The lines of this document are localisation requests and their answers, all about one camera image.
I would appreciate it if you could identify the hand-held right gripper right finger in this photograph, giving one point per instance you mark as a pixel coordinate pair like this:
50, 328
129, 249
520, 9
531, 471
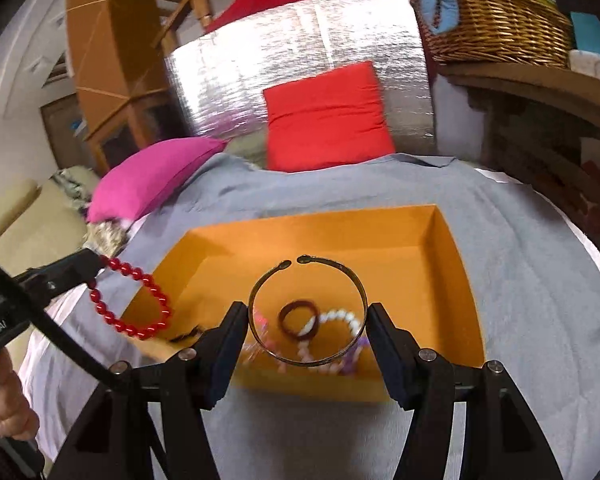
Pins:
382, 360

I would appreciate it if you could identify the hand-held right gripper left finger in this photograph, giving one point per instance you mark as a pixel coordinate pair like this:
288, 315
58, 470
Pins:
227, 360

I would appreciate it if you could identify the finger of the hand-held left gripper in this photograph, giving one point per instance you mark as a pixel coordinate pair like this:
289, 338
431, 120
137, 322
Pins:
72, 270

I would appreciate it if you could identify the brass bangle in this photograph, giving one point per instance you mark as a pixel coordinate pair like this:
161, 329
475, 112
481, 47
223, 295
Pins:
325, 261

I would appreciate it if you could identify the orange cardboard box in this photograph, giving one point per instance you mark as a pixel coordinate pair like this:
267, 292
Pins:
330, 240

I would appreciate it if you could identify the person's left hand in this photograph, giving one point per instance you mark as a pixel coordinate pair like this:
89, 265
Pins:
12, 410

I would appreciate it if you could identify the black and white patterned cloth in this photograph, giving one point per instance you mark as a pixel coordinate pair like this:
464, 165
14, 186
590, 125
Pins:
105, 235

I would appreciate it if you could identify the beige sofa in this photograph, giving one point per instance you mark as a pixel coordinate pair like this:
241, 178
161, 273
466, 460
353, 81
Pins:
30, 220

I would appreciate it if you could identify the white bed sheet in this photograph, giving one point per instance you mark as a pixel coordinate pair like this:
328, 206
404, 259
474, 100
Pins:
50, 375

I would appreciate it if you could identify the pink pillow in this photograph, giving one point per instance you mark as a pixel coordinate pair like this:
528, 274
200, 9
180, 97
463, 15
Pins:
150, 175

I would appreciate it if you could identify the brown door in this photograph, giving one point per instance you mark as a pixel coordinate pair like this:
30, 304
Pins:
67, 130

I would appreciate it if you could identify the light blue blanket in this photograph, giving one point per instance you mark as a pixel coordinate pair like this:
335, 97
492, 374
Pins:
505, 240

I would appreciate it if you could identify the grey-green cushion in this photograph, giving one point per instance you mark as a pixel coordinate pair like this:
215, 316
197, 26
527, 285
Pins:
247, 152

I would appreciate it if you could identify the orange wooden cabinet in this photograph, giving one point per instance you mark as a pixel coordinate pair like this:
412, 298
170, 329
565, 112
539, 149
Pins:
110, 35

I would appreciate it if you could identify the small red pillow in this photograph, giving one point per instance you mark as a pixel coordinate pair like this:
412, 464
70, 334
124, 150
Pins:
325, 115

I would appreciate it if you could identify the wooden railing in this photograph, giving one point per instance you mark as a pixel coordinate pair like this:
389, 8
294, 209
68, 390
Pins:
180, 15

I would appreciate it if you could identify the wooden shelf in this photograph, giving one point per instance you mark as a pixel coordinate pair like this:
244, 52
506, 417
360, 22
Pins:
520, 80

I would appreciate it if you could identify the silver foil insulation panel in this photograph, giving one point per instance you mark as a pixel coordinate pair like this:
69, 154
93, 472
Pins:
290, 35

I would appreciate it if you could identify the wicker basket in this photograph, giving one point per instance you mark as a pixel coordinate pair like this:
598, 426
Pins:
500, 25

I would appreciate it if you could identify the white box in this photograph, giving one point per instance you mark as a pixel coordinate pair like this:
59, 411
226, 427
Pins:
595, 65

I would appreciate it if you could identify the teal box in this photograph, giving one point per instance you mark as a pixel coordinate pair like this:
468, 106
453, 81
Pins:
592, 35

